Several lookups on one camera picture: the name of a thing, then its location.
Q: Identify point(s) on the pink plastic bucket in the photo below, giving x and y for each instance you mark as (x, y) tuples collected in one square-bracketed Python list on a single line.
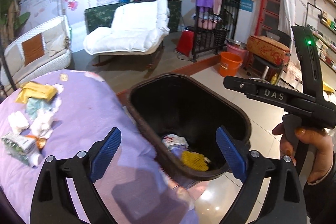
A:
[(237, 47)]

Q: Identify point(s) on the white cushioned rocking chair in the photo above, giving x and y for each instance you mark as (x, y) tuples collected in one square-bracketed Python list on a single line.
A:
[(136, 29)]

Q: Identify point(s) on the chrome swivel stool base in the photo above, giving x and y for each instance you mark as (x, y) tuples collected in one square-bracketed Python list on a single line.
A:
[(261, 68)]

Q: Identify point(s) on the brown square cushion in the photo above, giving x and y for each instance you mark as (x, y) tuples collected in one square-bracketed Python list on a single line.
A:
[(33, 49)]

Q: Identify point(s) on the right hand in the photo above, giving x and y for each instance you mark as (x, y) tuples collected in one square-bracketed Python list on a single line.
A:
[(313, 156)]

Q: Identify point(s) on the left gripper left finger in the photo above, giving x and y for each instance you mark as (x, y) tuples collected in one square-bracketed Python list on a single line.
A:
[(52, 202)]

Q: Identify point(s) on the yellow foam fruit net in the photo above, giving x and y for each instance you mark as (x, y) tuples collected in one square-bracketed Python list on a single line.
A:
[(194, 161)]

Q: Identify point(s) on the light blue tissue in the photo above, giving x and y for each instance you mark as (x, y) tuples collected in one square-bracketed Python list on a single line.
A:
[(35, 104)]

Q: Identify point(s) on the red box on floor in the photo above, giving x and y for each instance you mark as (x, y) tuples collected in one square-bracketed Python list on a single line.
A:
[(185, 43)]

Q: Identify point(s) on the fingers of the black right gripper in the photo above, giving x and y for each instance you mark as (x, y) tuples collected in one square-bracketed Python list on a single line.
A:
[(266, 93)]

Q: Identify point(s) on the orange plastic bucket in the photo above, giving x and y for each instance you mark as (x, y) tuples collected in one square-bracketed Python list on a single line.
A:
[(229, 64)]

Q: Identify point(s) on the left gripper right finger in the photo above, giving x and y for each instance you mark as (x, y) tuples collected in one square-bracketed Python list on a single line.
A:
[(284, 201)]

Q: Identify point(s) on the yellow plastic wrapper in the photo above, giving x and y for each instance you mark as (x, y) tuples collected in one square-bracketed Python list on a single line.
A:
[(37, 91)]

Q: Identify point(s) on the small white tissue pack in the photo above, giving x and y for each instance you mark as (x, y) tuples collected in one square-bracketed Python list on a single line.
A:
[(18, 122)]

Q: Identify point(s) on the purple floral bed quilt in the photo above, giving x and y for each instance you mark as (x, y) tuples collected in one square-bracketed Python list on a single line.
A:
[(133, 187)]

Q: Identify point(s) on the black metal towel rack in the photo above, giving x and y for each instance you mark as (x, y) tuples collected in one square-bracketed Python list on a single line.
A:
[(212, 31)]

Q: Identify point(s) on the purple plastic snack bag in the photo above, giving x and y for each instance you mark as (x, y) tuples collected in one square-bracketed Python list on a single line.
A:
[(175, 144)]

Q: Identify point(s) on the dark brown trash bin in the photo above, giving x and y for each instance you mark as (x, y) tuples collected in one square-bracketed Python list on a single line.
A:
[(178, 104)]

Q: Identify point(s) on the white wicker swing sofa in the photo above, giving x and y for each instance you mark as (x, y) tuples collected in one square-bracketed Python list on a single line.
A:
[(56, 36)]

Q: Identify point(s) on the white tissue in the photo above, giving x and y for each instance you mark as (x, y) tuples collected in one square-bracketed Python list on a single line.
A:
[(41, 126)]

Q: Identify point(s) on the orange patterned stool cushion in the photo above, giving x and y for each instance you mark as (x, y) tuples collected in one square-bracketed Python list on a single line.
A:
[(268, 49)]

